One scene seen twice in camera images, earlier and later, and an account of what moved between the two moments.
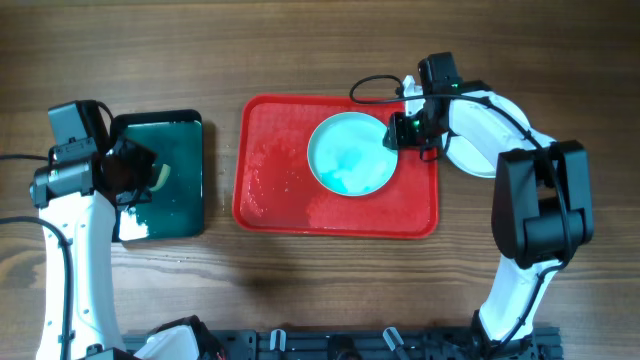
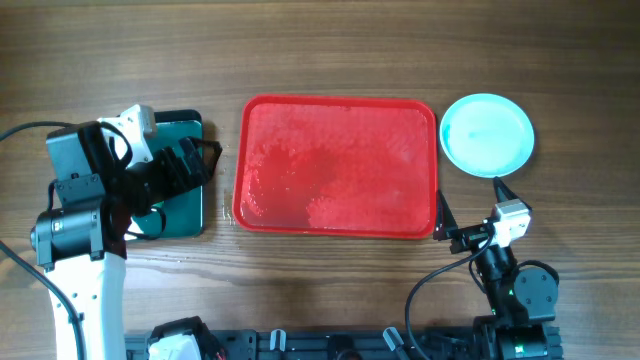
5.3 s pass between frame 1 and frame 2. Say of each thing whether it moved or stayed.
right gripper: moved
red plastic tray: stayed
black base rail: stayed
